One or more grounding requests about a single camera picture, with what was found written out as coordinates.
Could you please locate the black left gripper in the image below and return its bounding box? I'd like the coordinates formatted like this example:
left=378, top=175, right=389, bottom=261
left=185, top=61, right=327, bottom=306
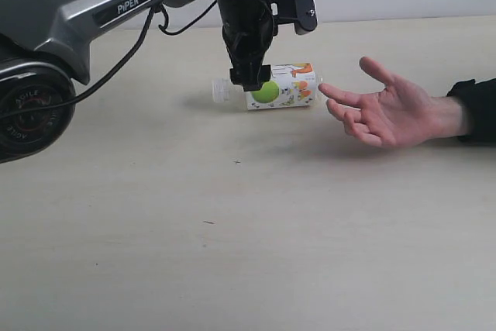
left=217, top=0, right=274, bottom=91

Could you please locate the green apple label bottle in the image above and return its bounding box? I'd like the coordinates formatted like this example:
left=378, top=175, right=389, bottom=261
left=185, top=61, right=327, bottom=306
left=212, top=63, right=323, bottom=111

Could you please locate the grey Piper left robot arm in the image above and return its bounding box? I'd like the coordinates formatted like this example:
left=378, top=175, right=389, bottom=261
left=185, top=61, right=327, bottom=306
left=1, top=0, right=274, bottom=163

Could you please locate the forearm in black sleeve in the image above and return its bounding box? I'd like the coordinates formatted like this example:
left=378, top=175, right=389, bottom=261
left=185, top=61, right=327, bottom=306
left=433, top=79, right=495, bottom=145

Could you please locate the open bare human hand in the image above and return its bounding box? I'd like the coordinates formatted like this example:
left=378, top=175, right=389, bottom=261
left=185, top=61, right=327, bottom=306
left=319, top=57, right=471, bottom=149

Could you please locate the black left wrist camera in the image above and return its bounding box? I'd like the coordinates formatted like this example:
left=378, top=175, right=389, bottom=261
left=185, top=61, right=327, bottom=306
left=268, top=0, right=318, bottom=36

